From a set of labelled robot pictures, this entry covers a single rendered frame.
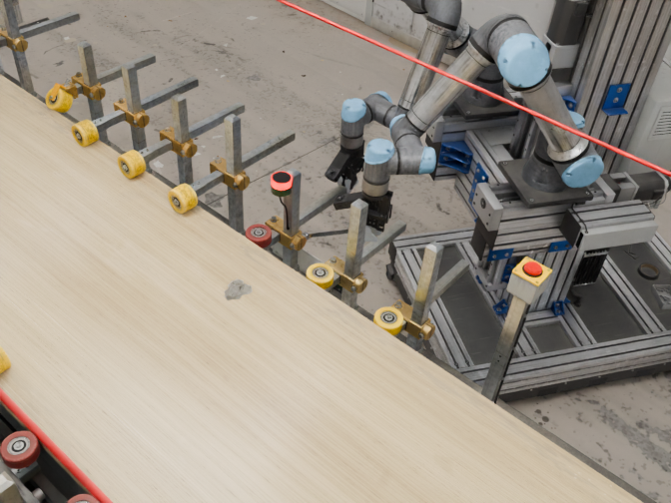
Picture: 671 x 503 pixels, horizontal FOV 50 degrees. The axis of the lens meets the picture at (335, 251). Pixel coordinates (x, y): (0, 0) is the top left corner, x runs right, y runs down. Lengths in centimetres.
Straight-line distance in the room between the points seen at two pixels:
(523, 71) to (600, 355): 147
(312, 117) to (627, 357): 234
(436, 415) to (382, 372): 18
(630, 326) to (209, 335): 188
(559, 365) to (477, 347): 32
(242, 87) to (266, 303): 285
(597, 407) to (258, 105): 263
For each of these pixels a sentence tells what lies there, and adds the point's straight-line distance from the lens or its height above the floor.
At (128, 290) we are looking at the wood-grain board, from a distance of 207.
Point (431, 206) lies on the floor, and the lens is 383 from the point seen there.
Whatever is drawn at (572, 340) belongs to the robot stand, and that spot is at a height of 22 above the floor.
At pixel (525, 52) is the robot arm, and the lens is 184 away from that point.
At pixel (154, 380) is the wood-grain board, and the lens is 185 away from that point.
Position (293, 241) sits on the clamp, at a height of 86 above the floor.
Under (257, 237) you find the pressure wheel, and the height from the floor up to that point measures 91.
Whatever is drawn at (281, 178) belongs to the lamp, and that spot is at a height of 111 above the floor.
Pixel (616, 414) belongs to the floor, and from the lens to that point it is 317.
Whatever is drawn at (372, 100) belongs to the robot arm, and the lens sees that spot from 236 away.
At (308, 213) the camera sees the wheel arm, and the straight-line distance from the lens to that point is 235.
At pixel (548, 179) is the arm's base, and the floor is 108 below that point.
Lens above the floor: 236
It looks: 43 degrees down
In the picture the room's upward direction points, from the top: 5 degrees clockwise
